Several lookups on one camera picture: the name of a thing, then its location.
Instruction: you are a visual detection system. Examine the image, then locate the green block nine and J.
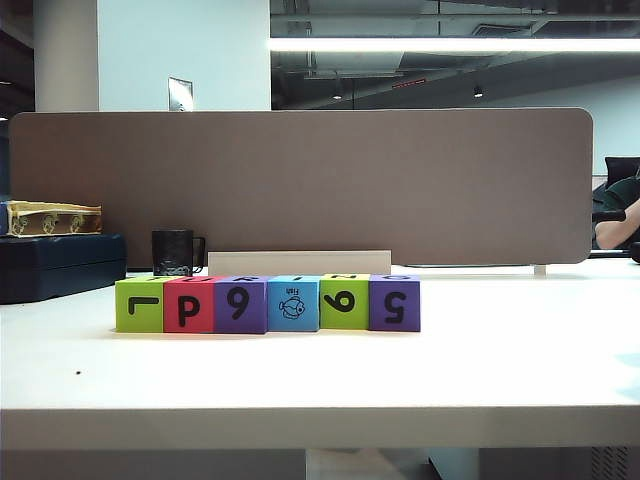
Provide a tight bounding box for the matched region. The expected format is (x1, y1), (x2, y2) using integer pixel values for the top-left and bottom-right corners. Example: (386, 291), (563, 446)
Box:
(319, 273), (374, 331)

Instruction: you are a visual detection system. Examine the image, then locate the blue block fish picture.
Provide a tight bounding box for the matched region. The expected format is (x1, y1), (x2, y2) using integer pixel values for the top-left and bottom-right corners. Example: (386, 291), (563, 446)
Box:
(266, 275), (323, 332)

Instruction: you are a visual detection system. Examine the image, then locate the purple block number five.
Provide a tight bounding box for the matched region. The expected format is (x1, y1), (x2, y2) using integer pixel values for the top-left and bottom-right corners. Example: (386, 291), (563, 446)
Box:
(368, 273), (422, 332)

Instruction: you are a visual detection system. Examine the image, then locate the person bare forearm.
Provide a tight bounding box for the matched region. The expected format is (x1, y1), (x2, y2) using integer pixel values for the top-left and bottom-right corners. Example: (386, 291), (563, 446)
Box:
(594, 198), (640, 250)

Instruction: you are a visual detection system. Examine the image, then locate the red block letter P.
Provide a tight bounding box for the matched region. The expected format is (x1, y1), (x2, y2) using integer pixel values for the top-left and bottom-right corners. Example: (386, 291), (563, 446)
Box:
(163, 276), (219, 334)

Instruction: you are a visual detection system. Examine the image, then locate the green block letter L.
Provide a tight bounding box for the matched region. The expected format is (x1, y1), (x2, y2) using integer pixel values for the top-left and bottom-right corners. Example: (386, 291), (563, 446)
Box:
(115, 277), (167, 333)

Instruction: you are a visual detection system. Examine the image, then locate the brown desk partition panel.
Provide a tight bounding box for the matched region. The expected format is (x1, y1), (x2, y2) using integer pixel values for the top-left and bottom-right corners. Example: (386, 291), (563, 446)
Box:
(8, 107), (596, 266)

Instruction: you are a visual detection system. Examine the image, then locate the purple block nine and D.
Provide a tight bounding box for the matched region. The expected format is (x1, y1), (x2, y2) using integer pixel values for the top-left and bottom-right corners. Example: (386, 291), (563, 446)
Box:
(214, 275), (270, 334)

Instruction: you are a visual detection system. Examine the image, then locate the black mug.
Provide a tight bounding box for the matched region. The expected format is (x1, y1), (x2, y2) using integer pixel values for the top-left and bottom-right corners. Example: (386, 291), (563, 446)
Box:
(151, 228), (207, 277)

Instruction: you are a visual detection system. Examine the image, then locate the yellow gold patterned box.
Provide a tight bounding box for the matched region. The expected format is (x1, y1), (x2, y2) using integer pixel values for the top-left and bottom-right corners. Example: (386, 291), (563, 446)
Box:
(6, 199), (105, 237)

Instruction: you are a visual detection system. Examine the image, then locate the dark blue case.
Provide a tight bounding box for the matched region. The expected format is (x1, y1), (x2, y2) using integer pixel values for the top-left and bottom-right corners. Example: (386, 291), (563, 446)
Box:
(0, 232), (128, 305)

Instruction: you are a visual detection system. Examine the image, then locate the person in dark green top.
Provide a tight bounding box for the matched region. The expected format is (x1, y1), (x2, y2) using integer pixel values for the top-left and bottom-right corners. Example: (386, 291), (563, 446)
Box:
(593, 172), (640, 226)

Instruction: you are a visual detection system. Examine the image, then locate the black office chair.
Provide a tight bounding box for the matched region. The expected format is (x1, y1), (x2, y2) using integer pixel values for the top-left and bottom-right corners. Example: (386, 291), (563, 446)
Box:
(603, 155), (640, 184)

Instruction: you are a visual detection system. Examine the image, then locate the grey vent grille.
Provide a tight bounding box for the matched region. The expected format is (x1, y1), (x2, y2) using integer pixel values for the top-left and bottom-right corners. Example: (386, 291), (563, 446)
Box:
(591, 446), (631, 480)

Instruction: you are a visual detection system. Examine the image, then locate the beige long cable box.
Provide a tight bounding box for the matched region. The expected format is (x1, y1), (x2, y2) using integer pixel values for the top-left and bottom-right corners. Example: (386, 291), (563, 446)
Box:
(207, 249), (394, 277)

